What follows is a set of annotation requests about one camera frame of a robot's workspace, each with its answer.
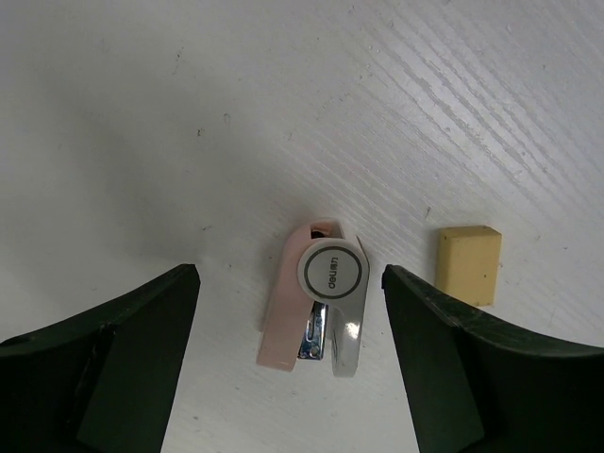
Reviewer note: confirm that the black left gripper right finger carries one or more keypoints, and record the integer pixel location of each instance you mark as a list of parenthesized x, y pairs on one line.
[(477, 383)]

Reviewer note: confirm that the pink eraser block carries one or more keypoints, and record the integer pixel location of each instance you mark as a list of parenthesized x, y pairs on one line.
[(319, 295)]

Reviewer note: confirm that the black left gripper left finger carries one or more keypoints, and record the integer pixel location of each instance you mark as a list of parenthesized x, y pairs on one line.
[(103, 380)]

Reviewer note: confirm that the yellow eraser cube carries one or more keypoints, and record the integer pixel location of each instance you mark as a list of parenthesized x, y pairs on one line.
[(467, 263)]

